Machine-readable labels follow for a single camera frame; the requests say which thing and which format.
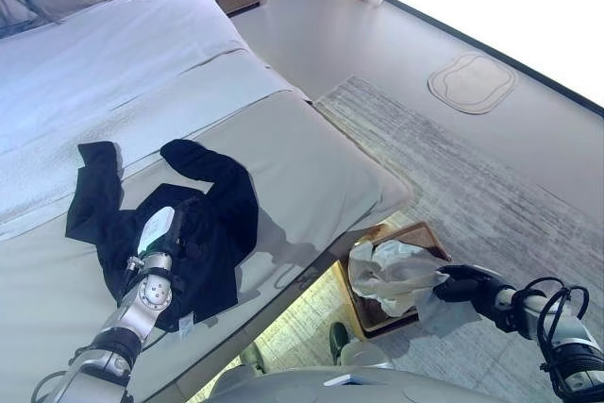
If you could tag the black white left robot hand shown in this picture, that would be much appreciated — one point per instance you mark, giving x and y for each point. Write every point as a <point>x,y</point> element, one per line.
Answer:
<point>156,228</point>

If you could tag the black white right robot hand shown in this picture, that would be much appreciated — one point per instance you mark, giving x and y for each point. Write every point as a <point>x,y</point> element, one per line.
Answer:
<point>472,287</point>

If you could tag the black garment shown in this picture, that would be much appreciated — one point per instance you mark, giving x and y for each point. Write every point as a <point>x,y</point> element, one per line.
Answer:
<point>212,242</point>

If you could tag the beige cream garment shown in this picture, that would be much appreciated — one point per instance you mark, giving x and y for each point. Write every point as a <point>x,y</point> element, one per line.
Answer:
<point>396,290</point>

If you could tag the pale white shirt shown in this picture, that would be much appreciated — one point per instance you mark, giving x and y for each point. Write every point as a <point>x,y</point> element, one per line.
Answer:
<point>391,254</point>

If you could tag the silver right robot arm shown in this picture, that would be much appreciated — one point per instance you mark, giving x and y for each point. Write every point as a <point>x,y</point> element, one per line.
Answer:
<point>575,341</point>

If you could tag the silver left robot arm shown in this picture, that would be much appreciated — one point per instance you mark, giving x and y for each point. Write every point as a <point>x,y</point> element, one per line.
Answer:
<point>151,294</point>

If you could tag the brown wicker basket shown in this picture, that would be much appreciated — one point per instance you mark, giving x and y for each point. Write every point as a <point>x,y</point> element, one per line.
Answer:
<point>424,235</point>

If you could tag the beige bed cover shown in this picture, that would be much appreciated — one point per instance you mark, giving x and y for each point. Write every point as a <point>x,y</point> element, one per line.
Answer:
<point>307,167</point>

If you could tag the large grey striped rug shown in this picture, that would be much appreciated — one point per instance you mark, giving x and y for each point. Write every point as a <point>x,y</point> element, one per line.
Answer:
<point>472,195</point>

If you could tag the grey robot torso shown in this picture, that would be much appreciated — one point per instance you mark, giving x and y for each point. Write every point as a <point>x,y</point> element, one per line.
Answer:
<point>377,391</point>

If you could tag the silver right robot leg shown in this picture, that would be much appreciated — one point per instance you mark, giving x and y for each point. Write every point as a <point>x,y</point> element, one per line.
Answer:
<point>339,341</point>

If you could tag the silver robot leg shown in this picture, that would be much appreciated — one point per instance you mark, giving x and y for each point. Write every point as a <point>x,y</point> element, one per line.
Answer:
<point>339,341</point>
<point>252,356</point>

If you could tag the white blue chest tag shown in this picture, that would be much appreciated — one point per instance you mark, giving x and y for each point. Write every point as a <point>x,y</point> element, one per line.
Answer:
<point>349,380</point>

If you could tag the silver left robot leg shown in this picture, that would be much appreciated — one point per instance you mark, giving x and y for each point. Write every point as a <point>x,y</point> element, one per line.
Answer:
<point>252,356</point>

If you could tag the white duvet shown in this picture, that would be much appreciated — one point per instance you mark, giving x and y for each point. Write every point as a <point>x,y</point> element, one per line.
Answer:
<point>118,54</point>

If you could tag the small beige floor mat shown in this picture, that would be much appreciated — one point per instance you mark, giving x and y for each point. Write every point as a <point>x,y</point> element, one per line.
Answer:
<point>472,84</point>

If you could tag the black baseboard strip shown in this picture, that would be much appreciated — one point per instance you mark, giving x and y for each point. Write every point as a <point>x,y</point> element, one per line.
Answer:
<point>472,39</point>

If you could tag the grey patterned cushion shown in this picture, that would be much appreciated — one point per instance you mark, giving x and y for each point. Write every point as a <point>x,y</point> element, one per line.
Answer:
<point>14,2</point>

